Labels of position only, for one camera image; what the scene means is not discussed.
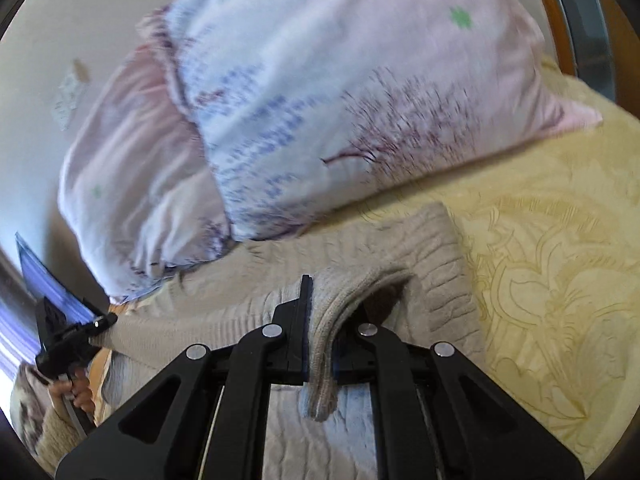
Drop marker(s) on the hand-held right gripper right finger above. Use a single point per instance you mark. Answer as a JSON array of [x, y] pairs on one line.
[[367, 342]]

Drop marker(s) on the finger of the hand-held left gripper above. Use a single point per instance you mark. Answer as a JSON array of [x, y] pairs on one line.
[[100, 322]]

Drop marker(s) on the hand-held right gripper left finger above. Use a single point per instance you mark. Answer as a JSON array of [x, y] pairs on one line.
[[306, 332]]

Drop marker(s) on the beige knit sweater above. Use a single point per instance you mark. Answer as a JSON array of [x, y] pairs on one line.
[[415, 260]]

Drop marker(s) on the person's left forearm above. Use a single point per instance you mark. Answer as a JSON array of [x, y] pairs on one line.
[[47, 440]]

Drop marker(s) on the person's left hand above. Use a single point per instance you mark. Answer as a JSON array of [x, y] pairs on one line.
[[79, 394]]

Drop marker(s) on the orange cloth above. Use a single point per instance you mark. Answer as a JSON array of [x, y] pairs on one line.
[[101, 367]]

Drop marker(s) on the purple striped cloth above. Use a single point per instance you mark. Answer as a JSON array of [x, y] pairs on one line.
[[47, 280]]

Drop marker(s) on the pink pillow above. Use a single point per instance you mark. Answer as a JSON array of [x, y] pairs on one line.
[[135, 160]]

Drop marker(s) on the yellow patterned blanket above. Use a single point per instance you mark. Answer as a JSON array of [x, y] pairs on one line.
[[550, 260]]

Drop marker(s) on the floral printed pillow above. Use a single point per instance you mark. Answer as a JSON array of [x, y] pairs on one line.
[[325, 85]]

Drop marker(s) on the wooden framed headboard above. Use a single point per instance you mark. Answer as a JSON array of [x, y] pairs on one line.
[[590, 35]]

